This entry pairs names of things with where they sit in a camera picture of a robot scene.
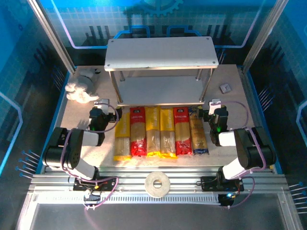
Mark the blue brown spaghetti bag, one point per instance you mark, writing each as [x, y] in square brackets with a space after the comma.
[197, 134]

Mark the red spaghetti bag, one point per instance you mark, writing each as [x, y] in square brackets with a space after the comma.
[182, 131]
[138, 129]

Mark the yellow spaghetti bag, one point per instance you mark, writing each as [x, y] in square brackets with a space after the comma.
[168, 136]
[153, 134]
[122, 141]

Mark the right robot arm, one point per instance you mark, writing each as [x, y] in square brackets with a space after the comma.
[249, 148]

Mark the white two-tier shelf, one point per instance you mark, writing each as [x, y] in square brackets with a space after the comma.
[160, 52]

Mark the small grey square block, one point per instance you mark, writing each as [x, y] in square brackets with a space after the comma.
[225, 88]

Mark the white plush toy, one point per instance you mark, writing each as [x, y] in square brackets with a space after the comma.
[80, 89]

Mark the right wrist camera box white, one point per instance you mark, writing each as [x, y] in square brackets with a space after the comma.
[214, 105]

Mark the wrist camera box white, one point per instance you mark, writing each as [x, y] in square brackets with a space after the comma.
[102, 105]
[214, 105]

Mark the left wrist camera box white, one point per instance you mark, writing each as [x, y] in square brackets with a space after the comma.
[102, 105]

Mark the aluminium rail frame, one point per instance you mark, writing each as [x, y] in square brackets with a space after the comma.
[187, 176]

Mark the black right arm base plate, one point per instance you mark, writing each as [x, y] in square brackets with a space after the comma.
[207, 184]

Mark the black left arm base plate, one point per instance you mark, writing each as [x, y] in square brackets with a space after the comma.
[109, 184]

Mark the aluminium corner post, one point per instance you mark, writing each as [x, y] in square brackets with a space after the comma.
[263, 36]
[51, 36]

